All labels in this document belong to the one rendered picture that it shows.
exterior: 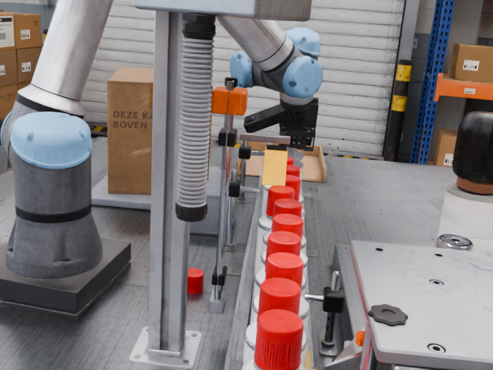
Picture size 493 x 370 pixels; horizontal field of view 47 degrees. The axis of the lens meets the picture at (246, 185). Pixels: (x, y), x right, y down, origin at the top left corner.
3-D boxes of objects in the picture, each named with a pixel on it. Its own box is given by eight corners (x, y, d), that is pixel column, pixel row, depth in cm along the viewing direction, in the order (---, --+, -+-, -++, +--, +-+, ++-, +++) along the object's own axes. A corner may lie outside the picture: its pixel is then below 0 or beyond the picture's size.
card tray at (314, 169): (325, 183, 163) (326, 169, 162) (235, 175, 164) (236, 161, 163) (320, 157, 192) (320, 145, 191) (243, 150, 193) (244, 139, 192)
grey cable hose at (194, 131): (205, 225, 59) (215, 16, 53) (171, 222, 59) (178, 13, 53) (209, 213, 62) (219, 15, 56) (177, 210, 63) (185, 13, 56)
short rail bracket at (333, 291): (338, 352, 81) (348, 277, 78) (318, 349, 82) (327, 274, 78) (337, 339, 85) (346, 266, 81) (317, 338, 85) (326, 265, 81)
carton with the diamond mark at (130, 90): (207, 196, 138) (213, 85, 130) (107, 194, 135) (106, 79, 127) (202, 163, 166) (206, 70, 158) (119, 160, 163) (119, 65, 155)
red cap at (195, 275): (180, 291, 95) (180, 274, 94) (188, 283, 99) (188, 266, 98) (199, 295, 95) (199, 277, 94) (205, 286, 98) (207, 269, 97)
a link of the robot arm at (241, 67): (250, 55, 106) (299, 45, 110) (224, 49, 115) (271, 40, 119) (254, 96, 109) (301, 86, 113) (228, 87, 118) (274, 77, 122)
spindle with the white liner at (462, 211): (493, 321, 83) (538, 122, 74) (431, 315, 83) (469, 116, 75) (474, 292, 92) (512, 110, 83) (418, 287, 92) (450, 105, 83)
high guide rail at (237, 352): (240, 372, 56) (240, 360, 56) (227, 371, 56) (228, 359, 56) (272, 139, 159) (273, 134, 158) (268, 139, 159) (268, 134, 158)
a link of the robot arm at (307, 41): (274, 28, 117) (308, 23, 120) (270, 77, 124) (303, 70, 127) (294, 42, 111) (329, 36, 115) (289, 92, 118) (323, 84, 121)
